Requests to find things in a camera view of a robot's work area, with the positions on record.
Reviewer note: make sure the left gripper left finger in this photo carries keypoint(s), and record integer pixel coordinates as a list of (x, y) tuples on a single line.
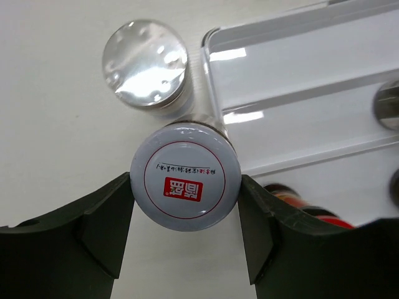
[(75, 251)]

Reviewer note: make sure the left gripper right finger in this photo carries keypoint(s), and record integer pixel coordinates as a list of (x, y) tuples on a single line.
[(292, 254)]

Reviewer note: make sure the red-lid sauce jar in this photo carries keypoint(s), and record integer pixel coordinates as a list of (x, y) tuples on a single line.
[(291, 197), (394, 188)]

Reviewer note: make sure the white-lid small jar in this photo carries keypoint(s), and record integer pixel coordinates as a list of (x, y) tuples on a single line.
[(385, 105), (186, 176)]

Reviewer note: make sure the silver-lid shaker bottle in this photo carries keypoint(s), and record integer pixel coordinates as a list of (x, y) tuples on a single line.
[(146, 65)]

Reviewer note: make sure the white plastic organizer tray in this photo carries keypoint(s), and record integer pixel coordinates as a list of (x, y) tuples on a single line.
[(295, 93)]

